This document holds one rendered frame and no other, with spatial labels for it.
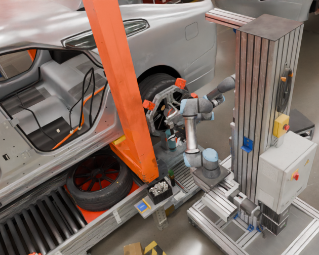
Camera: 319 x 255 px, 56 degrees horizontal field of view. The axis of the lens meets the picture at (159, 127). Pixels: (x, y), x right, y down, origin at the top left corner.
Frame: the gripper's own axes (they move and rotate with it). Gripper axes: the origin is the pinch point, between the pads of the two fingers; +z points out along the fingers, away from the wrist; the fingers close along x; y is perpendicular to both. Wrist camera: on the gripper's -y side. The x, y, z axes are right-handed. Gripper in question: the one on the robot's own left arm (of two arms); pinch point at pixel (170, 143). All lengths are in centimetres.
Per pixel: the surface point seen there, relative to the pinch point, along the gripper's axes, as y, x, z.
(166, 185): 26.3, -5.2, 29.0
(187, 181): 79, 30, 6
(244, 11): 42, 146, -252
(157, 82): -31, 43, -37
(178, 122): 7.0, 22.1, -24.3
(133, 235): 63, 19, 85
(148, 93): -31, 39, -22
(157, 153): 52, 69, 4
